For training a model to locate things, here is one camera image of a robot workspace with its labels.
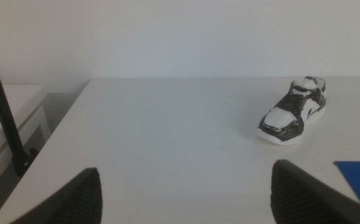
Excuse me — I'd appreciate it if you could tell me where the black and white toy shoe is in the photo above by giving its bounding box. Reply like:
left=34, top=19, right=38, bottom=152
left=256, top=75, right=328, bottom=146

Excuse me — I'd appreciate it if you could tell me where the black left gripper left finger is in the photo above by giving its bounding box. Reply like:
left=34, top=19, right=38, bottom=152
left=9, top=167, right=103, bottom=224

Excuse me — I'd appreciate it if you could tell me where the black stand pole with clamp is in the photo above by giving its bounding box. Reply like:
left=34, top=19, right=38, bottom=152
left=0, top=22, right=40, bottom=177

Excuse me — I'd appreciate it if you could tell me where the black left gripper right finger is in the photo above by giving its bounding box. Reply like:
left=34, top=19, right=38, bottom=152
left=270, top=159, right=360, bottom=224

